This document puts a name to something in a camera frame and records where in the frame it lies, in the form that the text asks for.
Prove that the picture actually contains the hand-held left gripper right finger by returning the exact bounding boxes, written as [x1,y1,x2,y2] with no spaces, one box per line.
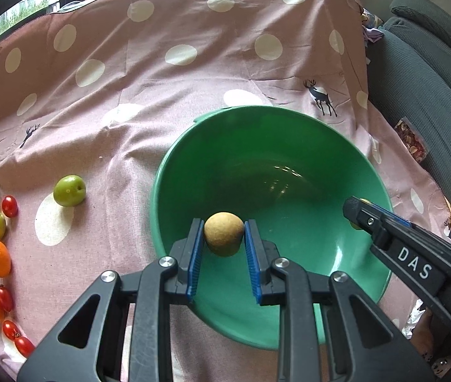
[243,219,437,382]

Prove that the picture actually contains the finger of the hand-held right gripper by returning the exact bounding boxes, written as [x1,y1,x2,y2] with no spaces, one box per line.
[343,196,390,248]
[370,203,412,229]

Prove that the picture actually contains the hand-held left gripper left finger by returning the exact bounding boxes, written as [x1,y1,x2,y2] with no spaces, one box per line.
[17,218,206,382]

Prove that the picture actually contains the small yellow fruit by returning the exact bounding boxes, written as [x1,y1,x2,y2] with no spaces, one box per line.
[350,198,371,231]

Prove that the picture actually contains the round brown fruit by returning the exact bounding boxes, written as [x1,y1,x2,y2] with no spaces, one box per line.
[204,212,245,257]

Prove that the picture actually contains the green bowl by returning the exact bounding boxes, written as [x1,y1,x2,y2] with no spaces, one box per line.
[150,105,394,351]

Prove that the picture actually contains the red cherry tomato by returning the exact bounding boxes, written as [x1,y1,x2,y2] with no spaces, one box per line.
[0,281,14,313]
[14,336,36,358]
[2,195,19,219]
[2,320,21,341]

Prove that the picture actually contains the crumpled plastic wrapper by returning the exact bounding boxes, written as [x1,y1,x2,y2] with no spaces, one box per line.
[402,300,430,340]

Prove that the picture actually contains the clear snack bag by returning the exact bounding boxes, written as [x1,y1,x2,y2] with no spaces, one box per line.
[393,117,431,164]

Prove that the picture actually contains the grey sofa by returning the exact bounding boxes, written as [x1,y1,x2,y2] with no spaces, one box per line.
[364,0,451,243]

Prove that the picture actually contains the pink polka dot cloth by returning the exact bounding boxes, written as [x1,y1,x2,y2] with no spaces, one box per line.
[0,0,451,382]

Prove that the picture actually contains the colourful crumpled cloth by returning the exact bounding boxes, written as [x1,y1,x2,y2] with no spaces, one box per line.
[361,7,386,44]

